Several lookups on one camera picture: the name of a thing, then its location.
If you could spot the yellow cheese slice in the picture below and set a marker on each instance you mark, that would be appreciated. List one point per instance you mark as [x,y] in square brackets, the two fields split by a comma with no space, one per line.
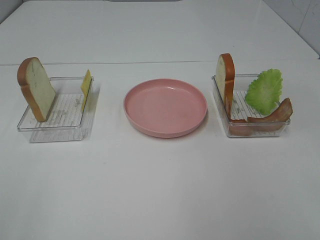
[85,87]

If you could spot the bread slice from box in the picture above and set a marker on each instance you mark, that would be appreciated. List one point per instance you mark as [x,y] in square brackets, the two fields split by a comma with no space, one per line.
[225,80]

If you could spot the green lettuce leaf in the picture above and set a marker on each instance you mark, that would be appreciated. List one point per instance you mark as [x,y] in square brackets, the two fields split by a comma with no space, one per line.
[264,92]

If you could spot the long bacon strip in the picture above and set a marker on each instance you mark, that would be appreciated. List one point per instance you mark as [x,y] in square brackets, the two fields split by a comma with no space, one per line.
[275,115]

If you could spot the pink round plate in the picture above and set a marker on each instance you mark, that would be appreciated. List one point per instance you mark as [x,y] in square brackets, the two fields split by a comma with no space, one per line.
[165,108]

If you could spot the clear plastic box left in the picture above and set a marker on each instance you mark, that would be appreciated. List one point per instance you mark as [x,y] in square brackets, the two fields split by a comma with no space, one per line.
[67,120]

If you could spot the clear plastic box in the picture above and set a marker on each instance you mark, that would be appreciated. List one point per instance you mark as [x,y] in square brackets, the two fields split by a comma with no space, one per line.
[241,110]
[67,120]

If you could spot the clear plastic box right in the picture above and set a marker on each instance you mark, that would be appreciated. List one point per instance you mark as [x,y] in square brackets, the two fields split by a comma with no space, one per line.
[241,110]

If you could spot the bread slice in left box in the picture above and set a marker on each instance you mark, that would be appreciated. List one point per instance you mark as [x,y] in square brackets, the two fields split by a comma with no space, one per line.
[36,87]

